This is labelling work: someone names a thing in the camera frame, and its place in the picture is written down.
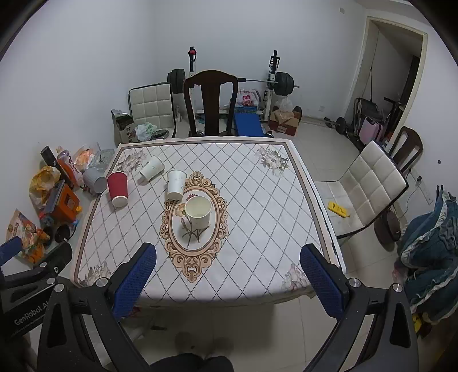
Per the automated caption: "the open white cardboard box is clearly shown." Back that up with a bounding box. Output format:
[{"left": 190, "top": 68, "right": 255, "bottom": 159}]
[{"left": 111, "top": 109, "right": 137, "bottom": 147}]

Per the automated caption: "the floral printed tablecloth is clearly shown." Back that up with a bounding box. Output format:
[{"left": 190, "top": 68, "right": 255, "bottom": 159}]
[{"left": 73, "top": 138, "right": 347, "bottom": 302}]

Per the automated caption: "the orange toy box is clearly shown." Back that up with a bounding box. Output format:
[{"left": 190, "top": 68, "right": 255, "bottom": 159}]
[{"left": 45, "top": 180, "right": 81, "bottom": 227}]

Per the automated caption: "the brown cardboard box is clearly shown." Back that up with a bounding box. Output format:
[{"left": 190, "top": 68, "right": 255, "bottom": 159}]
[{"left": 268, "top": 109, "right": 301, "bottom": 137}]

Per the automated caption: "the black speaker post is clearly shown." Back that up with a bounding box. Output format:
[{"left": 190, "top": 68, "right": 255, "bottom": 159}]
[{"left": 40, "top": 146, "right": 74, "bottom": 187}]

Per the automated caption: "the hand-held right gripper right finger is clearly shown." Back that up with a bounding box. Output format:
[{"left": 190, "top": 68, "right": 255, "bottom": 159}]
[{"left": 300, "top": 244, "right": 420, "bottom": 372}]

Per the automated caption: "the yellow hand tool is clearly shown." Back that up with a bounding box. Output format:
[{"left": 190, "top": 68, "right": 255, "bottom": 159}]
[{"left": 328, "top": 202, "right": 350, "bottom": 218}]

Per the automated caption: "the pink suitcase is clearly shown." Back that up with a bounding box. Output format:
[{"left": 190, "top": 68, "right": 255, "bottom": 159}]
[{"left": 359, "top": 116, "right": 385, "bottom": 144}]

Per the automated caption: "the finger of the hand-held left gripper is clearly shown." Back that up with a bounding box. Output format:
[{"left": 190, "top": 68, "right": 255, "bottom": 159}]
[
  {"left": 0, "top": 242, "right": 74, "bottom": 287},
  {"left": 0, "top": 237, "right": 23, "bottom": 266}
]

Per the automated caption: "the blue bench pad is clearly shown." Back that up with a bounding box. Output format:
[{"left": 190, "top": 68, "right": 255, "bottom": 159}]
[{"left": 234, "top": 114, "right": 264, "bottom": 137}]

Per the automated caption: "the grey plastic bucket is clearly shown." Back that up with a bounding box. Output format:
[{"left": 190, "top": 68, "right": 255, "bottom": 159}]
[{"left": 83, "top": 166, "right": 108, "bottom": 194}]

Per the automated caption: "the red paper cup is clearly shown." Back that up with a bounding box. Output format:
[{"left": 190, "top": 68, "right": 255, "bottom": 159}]
[{"left": 107, "top": 171, "right": 129, "bottom": 207}]

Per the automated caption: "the black dumbbell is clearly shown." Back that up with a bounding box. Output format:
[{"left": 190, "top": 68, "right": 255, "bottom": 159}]
[{"left": 324, "top": 116, "right": 348, "bottom": 135}]

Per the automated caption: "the dark wooden chair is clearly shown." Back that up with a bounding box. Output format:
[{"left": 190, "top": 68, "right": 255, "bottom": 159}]
[
  {"left": 388, "top": 126, "right": 424, "bottom": 172},
  {"left": 183, "top": 70, "right": 240, "bottom": 138}
]

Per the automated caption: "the white paper cup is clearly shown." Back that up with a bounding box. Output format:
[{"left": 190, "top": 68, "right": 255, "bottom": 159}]
[
  {"left": 185, "top": 195, "right": 212, "bottom": 229},
  {"left": 139, "top": 156, "right": 164, "bottom": 182},
  {"left": 166, "top": 169, "right": 187, "bottom": 201}
]

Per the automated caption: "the yellow plastic bag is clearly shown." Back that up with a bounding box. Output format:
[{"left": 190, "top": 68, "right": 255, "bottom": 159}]
[{"left": 29, "top": 165, "right": 62, "bottom": 210}]

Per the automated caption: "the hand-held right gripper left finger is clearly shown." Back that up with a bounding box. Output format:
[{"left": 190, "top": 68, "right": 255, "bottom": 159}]
[{"left": 37, "top": 243, "right": 157, "bottom": 372}]

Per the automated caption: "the orange detergent bottle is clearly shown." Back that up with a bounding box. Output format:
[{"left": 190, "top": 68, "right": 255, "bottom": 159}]
[{"left": 56, "top": 149, "right": 81, "bottom": 184}]

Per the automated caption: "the barbell with black plates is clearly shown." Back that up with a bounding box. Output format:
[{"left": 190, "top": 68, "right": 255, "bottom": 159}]
[{"left": 167, "top": 69, "right": 300, "bottom": 96}]

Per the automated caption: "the green white plastic bag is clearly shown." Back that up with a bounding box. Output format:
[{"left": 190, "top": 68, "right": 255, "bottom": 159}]
[{"left": 135, "top": 122, "right": 159, "bottom": 142}]

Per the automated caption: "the red printed plastic bag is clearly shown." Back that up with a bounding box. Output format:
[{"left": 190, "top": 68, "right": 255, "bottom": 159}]
[{"left": 234, "top": 89, "right": 259, "bottom": 108}]

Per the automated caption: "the pile of blue clothes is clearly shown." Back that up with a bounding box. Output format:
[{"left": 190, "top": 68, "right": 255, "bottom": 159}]
[{"left": 394, "top": 191, "right": 458, "bottom": 325}]

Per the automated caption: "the white barbell rack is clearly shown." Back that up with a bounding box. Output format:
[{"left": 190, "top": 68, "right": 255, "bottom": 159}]
[{"left": 185, "top": 46, "right": 280, "bottom": 121}]

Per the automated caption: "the orange snack bag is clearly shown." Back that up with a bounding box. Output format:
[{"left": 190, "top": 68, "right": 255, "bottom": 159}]
[{"left": 5, "top": 209, "right": 51, "bottom": 265}]

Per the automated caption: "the white padded chair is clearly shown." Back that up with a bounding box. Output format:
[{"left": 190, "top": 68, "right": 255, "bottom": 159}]
[
  {"left": 313, "top": 140, "right": 409, "bottom": 240},
  {"left": 128, "top": 82, "right": 177, "bottom": 138}
]

